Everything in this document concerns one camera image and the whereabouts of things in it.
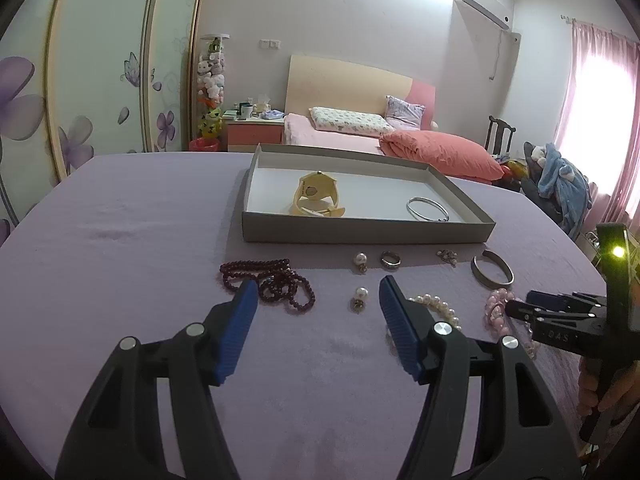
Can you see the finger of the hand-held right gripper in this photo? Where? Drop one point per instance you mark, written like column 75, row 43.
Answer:
column 547, row 332
column 565, row 301

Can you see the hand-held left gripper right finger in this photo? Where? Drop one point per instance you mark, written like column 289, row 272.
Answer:
column 399, row 332

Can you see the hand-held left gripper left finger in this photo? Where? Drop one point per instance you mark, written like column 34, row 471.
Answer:
column 239, row 332

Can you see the pearl earring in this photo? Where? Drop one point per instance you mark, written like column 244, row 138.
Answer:
column 360, row 259
column 361, row 293

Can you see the grey cardboard box tray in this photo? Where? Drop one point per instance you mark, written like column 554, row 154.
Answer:
column 350, row 230

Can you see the person's right hand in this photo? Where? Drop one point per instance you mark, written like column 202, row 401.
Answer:
column 620, row 385

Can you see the thin silver bangle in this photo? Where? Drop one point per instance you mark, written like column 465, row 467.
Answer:
column 413, row 212

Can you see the blue plush garment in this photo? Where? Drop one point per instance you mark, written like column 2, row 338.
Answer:
column 562, row 175

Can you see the purple tablecloth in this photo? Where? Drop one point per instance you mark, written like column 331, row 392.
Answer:
column 150, row 240

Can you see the cream yellow wrist watch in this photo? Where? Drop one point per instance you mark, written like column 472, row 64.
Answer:
column 316, row 192

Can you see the dark wooden chair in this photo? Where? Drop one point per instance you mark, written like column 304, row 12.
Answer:
column 500, row 135

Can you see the pink curtain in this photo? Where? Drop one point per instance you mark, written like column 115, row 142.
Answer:
column 597, row 125

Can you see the coral duvet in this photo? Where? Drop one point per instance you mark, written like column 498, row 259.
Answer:
column 445, row 152

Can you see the pink white nightstand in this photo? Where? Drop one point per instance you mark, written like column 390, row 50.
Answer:
column 252, row 135

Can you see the bed with pink sheet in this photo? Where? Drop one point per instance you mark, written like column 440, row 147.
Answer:
column 325, row 137

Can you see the white patterned pillow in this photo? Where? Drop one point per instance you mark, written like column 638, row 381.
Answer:
column 350, row 121

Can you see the blue folded cloth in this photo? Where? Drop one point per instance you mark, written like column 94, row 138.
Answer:
column 274, row 115

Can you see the lilac pillow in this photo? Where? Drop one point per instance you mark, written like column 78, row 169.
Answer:
column 404, row 112

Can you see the tissue box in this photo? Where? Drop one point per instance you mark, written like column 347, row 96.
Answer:
column 262, row 107

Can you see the clear tube of plush toys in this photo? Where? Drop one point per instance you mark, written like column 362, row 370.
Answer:
column 212, row 80

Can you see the beige pink headboard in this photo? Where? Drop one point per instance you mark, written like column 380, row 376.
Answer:
column 345, row 82

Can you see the floral sliding door wardrobe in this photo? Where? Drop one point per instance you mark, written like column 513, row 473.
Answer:
column 90, row 85

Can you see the white air conditioner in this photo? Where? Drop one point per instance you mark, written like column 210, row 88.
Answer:
column 487, row 10

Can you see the white wall switch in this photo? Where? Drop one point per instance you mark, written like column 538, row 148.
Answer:
column 269, row 44

